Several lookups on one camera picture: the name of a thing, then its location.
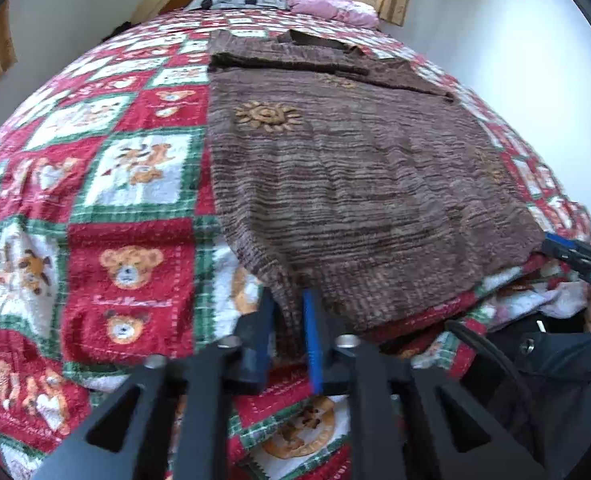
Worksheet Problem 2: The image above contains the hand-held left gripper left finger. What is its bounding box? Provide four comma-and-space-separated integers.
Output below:
30, 290, 276, 480

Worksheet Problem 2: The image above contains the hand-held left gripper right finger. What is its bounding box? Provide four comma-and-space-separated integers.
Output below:
303, 290, 546, 480

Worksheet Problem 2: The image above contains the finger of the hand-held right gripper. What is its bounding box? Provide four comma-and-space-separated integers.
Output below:
540, 243, 591, 276
544, 233, 591, 257

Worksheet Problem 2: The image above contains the brown knitted sweater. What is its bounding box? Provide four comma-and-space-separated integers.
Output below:
208, 29, 547, 361

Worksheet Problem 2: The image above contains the white pink bedsheet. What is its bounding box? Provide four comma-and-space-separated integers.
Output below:
493, 277, 591, 333

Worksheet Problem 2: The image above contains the person's dark clothing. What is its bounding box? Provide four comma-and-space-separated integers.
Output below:
445, 310, 591, 480

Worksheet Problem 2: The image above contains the red bear printed blanket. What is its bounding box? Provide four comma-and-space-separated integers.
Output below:
0, 7, 591, 480

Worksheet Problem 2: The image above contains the pink pillow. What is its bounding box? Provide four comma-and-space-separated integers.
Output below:
285, 0, 380, 30

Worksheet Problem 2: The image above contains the black object beside bed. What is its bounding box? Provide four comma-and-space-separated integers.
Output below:
102, 20, 132, 43

